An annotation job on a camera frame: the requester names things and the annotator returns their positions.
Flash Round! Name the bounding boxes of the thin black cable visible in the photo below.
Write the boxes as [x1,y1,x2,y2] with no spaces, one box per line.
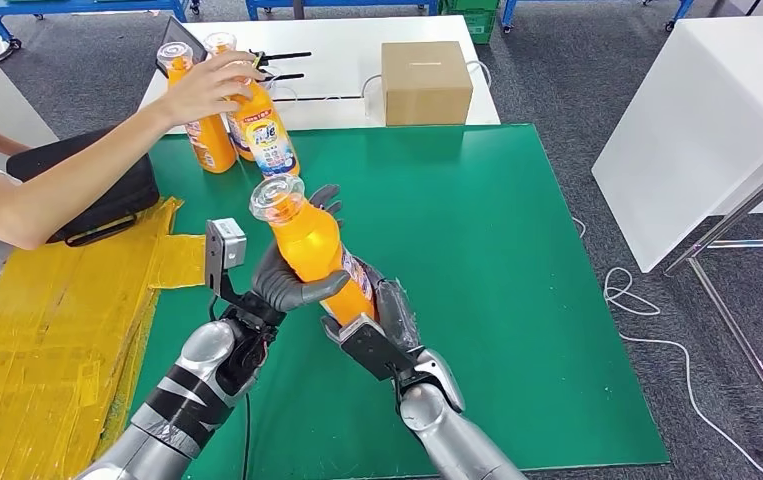
[274,95,364,105]

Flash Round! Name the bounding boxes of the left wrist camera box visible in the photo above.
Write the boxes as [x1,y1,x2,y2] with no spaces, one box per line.
[204,217,249,296]

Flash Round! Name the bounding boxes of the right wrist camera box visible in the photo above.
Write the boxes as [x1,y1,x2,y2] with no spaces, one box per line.
[339,313,423,383]

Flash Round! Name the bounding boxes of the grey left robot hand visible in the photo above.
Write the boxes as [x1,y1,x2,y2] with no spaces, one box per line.
[250,184,353,314]

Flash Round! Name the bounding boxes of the green table mat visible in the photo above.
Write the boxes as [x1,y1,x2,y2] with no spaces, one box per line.
[125,123,670,480]

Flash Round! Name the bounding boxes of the green plastic crate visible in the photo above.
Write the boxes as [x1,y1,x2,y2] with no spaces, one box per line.
[438,0,498,46]

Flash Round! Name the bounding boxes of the blue metal cart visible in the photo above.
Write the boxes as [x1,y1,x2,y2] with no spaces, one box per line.
[243,0,439,22]
[0,0,200,54]
[498,0,695,34]

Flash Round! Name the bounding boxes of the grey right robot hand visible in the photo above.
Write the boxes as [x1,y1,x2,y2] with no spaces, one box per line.
[321,254,423,354]

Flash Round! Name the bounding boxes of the black tablet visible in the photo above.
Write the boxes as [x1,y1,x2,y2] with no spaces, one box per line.
[155,16,210,75]

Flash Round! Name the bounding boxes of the brown cardboard box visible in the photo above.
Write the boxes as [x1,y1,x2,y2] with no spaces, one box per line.
[380,40,474,127]

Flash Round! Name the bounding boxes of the white desk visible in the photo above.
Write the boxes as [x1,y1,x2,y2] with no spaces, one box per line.
[137,15,502,136]

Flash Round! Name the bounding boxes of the white floor cable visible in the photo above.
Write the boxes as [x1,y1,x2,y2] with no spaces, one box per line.
[569,217,763,480]

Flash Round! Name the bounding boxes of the white side table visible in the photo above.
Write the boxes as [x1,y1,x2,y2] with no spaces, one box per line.
[590,14,763,274]

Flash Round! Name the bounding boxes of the black zip case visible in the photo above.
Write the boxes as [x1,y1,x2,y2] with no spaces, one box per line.
[6,125,162,248]

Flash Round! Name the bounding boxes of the white desk cable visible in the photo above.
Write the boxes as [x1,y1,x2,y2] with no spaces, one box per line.
[358,59,492,119]

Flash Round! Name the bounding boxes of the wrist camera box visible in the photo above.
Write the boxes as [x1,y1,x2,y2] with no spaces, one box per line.
[204,217,249,296]
[339,313,423,383]

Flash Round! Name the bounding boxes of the metal table frame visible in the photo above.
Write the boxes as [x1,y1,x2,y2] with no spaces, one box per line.
[662,105,763,465]

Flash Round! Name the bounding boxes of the person's hand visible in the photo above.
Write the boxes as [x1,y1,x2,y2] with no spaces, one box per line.
[157,50,267,128]

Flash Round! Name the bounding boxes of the orange detergent bottle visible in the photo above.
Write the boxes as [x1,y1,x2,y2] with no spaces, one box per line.
[156,41,239,175]
[227,62,301,180]
[249,174,380,327]
[203,31,256,163]

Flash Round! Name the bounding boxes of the black remote controller with antennas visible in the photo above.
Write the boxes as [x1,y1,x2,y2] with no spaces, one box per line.
[248,50,313,84]

